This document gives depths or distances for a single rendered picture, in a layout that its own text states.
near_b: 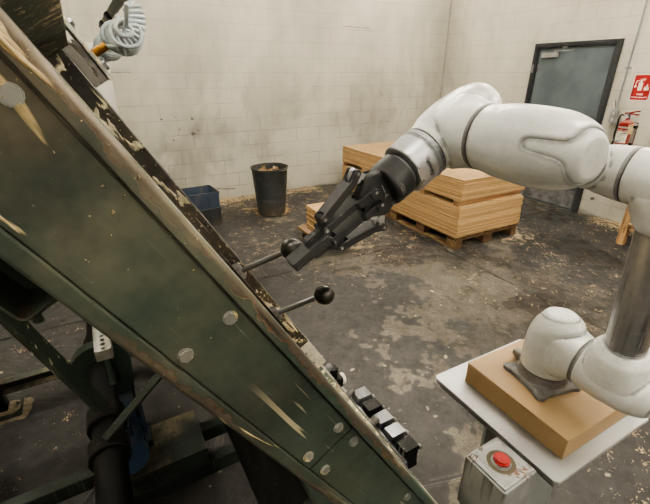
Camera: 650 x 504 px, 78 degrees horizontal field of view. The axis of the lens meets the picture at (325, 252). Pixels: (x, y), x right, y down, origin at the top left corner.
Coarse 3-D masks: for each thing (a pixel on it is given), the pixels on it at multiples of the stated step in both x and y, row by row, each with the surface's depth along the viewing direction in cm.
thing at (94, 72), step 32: (128, 0) 79; (128, 32) 78; (64, 64) 73; (96, 64) 76; (96, 96) 77; (128, 128) 81; (192, 224) 95; (224, 256) 102; (256, 288) 110; (288, 320) 120
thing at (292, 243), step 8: (288, 240) 64; (296, 240) 64; (280, 248) 64; (288, 248) 63; (296, 248) 63; (272, 256) 65; (280, 256) 65; (248, 264) 67; (256, 264) 66; (240, 272) 67
